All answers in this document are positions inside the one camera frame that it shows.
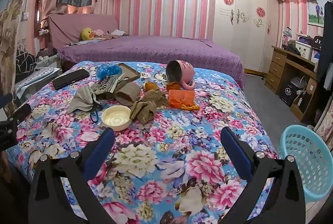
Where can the small framed couple photo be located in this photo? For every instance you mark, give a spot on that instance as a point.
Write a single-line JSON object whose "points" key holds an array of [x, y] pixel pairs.
{"points": [[314, 13]]}

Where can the white storage box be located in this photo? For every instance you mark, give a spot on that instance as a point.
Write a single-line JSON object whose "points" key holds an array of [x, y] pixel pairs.
{"points": [[304, 49]]}

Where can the grey face mask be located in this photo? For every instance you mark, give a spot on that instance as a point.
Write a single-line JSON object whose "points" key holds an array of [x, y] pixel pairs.
{"points": [[82, 99]]}

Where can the black hanging clothes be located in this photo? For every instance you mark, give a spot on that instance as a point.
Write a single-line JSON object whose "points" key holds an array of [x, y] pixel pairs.
{"points": [[325, 52]]}

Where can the black rectangular case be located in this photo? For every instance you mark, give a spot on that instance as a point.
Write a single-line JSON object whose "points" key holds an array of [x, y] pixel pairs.
{"points": [[70, 78]]}

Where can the dark patterned wrapper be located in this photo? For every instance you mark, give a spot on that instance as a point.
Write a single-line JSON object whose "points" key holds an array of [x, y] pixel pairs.
{"points": [[101, 88]]}

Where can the orange peel piece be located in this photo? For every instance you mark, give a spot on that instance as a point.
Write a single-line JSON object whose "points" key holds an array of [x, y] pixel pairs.
{"points": [[151, 86], [173, 86]]}

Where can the brown phone case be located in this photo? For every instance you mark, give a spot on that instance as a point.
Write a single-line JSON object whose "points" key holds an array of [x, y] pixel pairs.
{"points": [[130, 71]]}

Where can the wooden desk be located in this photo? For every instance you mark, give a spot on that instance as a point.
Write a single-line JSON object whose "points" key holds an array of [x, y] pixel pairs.
{"points": [[278, 67]]}

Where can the olive cloth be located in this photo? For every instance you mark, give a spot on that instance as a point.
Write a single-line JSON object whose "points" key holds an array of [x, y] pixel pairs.
{"points": [[148, 107]]}

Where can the blue plastic bag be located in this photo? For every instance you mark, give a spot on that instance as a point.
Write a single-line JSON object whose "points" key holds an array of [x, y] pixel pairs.
{"points": [[108, 71]]}

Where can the pink mug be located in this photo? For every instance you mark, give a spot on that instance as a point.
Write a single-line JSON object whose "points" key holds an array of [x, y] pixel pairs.
{"points": [[182, 71]]}

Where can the white fan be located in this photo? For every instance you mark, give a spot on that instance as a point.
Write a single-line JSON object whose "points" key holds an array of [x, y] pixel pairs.
{"points": [[299, 82]]}

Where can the white wardrobe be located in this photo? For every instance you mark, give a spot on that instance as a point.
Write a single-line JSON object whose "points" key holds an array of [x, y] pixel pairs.
{"points": [[242, 31]]}

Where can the pink covered headboard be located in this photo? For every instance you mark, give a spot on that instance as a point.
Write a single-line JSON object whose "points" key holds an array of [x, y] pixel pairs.
{"points": [[78, 25]]}

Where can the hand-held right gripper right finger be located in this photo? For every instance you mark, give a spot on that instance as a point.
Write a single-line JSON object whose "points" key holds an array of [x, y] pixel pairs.
{"points": [[238, 153]]}

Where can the desk lamp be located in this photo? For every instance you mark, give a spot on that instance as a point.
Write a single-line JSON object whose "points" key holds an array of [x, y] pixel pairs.
{"points": [[287, 32]]}

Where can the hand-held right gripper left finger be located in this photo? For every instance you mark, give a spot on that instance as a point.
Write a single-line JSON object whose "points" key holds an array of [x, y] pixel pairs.
{"points": [[100, 152]]}

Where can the light blue plastic basket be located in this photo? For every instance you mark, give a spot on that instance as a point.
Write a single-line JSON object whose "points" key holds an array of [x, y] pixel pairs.
{"points": [[309, 161]]}

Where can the black patterned cushion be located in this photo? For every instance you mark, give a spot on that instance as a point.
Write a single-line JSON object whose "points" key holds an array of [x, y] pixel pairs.
{"points": [[26, 64]]}

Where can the cardboard box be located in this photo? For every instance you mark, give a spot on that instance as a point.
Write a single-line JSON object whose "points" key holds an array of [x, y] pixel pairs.
{"points": [[301, 105]]}

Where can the wall switch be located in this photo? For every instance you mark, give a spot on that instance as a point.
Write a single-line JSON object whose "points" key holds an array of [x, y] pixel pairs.
{"points": [[25, 16]]}

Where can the white folded cloth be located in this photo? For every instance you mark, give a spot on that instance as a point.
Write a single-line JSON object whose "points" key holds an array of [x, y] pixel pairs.
{"points": [[117, 32]]}

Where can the purple dotted bed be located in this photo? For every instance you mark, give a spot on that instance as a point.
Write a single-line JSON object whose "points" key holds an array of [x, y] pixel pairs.
{"points": [[156, 51]]}

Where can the pink plush toy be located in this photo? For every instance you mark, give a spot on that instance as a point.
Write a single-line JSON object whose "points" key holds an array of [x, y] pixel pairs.
{"points": [[98, 32]]}

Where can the nightstand with dotted cloth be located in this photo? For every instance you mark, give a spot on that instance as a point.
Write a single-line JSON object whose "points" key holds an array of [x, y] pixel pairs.
{"points": [[39, 78]]}

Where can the black bag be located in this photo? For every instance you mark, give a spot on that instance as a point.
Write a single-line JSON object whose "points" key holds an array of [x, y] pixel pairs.
{"points": [[317, 39]]}

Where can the beige floral curtain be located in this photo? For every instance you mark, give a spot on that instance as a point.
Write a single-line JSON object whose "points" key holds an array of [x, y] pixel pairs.
{"points": [[10, 36], [326, 125]]}

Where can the red round paper decal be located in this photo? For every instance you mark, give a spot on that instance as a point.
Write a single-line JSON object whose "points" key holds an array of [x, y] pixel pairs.
{"points": [[229, 0], [260, 12]]}

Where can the yellow duck plush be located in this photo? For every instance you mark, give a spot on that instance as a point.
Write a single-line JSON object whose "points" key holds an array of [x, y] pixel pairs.
{"points": [[87, 34]]}

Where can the cream round bowl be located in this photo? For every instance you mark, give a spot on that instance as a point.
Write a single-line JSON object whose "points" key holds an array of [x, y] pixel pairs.
{"points": [[116, 117]]}

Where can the black box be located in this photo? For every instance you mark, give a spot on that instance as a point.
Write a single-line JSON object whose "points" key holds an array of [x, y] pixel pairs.
{"points": [[288, 95]]}

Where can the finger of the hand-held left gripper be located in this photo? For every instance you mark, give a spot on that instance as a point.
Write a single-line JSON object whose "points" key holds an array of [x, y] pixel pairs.
{"points": [[22, 112], [5, 99]]}

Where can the orange snack packet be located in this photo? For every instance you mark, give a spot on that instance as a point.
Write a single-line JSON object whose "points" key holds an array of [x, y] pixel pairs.
{"points": [[182, 99]]}

